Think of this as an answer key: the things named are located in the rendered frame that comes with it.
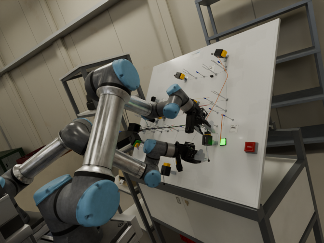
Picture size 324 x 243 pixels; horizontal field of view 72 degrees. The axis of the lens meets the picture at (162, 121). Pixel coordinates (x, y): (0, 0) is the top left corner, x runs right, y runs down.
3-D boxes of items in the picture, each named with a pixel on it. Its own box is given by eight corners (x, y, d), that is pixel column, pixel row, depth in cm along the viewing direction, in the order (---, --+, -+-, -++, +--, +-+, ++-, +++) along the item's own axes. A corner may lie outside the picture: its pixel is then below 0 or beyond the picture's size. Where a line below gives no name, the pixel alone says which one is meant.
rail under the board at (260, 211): (260, 222, 103) (256, 210, 102) (129, 180, 196) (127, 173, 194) (265, 215, 107) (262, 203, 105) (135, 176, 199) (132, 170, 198)
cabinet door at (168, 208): (195, 238, 160) (179, 191, 152) (151, 216, 203) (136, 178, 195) (197, 236, 162) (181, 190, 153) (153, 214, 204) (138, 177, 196)
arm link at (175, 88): (163, 95, 116) (167, 86, 122) (176, 110, 120) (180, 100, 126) (174, 89, 111) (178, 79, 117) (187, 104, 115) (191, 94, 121)
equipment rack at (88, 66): (155, 252, 215) (78, 64, 175) (125, 230, 262) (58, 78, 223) (189, 218, 244) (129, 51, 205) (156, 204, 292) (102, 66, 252)
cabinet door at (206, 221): (272, 278, 117) (255, 216, 109) (195, 239, 160) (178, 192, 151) (275, 275, 118) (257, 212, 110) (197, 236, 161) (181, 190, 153)
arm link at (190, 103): (186, 105, 116) (175, 108, 122) (191, 111, 118) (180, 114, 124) (191, 95, 120) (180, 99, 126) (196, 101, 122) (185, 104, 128)
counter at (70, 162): (130, 156, 515) (117, 123, 497) (30, 237, 319) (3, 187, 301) (107, 158, 558) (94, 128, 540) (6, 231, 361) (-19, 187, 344)
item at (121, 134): (114, 152, 199) (112, 145, 198) (99, 149, 227) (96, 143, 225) (142, 136, 218) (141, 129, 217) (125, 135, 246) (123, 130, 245)
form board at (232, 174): (129, 172, 196) (128, 172, 195) (155, 67, 217) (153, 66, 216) (259, 209, 104) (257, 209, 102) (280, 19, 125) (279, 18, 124)
